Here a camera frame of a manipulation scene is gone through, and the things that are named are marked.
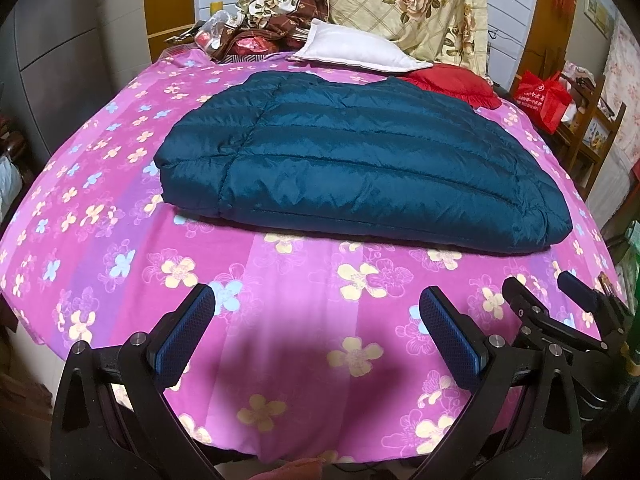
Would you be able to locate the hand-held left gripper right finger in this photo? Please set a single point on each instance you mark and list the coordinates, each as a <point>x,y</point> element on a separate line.
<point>452,335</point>

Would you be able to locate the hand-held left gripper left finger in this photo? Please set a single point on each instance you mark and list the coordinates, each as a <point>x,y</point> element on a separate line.
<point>185,335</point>

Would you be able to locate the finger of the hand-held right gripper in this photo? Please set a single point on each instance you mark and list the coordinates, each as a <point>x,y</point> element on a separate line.
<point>525,300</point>
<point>580,290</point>

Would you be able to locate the teal down jacket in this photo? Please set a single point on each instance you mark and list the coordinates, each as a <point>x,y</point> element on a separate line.
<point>350,160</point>

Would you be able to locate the white lace cloth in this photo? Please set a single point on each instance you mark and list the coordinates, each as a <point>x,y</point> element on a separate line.
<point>615,185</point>

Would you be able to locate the pink floral bedsheet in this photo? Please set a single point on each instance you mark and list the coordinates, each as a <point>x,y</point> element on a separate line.
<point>300,310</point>

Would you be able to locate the wooden chair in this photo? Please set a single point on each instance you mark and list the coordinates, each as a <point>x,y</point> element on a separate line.
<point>582,140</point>

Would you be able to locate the red shopping bag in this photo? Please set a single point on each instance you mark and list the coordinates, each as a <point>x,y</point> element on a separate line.
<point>542,105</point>

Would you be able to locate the red ruffled pillow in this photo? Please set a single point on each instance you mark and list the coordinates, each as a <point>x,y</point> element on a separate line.
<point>460,87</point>

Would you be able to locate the pink floral curtain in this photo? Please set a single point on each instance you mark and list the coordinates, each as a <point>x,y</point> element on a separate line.
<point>622,65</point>

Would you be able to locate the white plastic bag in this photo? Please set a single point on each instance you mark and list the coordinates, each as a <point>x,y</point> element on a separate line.
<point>10,175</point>

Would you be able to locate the black white striped cloth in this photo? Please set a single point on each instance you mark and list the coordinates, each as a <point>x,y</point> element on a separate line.
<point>242,58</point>

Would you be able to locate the pink red packet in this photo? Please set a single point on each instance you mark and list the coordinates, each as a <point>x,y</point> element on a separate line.
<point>255,42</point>

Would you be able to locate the white pillow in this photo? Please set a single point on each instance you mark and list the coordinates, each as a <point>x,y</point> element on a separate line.
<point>350,50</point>

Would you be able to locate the beige rose print quilt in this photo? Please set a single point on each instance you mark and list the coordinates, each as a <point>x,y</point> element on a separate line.
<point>400,10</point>

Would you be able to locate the grey wardrobe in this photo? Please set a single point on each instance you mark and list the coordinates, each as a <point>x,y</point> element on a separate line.
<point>75,35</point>

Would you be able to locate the brown floral blanket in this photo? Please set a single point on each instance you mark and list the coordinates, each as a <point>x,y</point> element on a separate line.
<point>280,15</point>

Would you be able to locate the yellow wooden panel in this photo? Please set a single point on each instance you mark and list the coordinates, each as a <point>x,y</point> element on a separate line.
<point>170,0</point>

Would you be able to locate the framed wall picture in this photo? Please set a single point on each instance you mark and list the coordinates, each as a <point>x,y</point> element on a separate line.
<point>600,10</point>

